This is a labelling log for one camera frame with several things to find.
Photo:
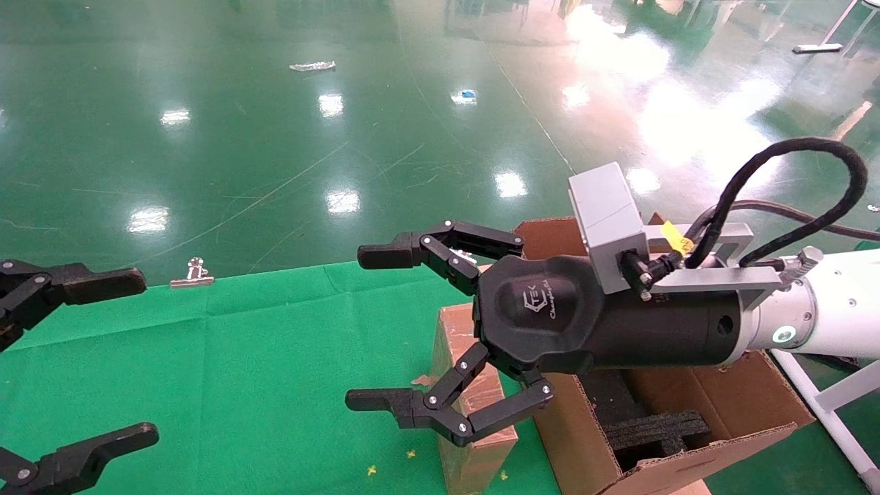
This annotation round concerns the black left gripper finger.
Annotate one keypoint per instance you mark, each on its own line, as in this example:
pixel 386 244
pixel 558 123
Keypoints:
pixel 96 285
pixel 82 459

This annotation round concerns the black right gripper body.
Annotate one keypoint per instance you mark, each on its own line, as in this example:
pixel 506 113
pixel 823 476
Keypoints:
pixel 550 323

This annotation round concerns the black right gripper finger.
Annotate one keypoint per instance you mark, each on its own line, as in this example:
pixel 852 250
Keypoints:
pixel 385 400
pixel 385 256

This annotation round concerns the small brown cardboard box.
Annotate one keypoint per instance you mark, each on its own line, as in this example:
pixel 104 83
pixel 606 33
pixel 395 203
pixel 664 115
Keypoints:
pixel 454 337

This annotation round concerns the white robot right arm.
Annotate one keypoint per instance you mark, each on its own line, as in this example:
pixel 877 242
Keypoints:
pixel 839 309

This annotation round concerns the brown cardboard scrap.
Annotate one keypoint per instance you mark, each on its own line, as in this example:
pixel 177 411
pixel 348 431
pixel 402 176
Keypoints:
pixel 421 380

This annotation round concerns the large open cardboard carton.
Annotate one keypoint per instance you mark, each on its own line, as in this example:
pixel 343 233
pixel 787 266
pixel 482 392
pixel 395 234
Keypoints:
pixel 742 392

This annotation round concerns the black foam floor pad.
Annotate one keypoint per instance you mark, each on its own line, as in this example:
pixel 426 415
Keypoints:
pixel 608 395

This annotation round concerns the silver binder clip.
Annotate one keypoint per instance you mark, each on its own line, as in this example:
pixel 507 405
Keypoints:
pixel 192 275

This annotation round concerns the green table cloth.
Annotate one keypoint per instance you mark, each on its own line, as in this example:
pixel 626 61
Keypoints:
pixel 240 378

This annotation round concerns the black foam insert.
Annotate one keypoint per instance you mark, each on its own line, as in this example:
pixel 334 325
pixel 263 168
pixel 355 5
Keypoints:
pixel 653 433

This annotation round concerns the white stand foot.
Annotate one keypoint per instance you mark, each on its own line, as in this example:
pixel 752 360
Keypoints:
pixel 818 48

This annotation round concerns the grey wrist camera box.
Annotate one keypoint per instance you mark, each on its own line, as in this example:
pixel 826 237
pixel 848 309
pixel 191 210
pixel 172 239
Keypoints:
pixel 608 213

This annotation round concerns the silver camera mounting bracket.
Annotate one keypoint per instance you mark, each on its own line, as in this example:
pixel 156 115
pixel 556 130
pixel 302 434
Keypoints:
pixel 715 278

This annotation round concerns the white tube frame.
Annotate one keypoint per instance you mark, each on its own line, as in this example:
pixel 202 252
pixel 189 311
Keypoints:
pixel 835 426

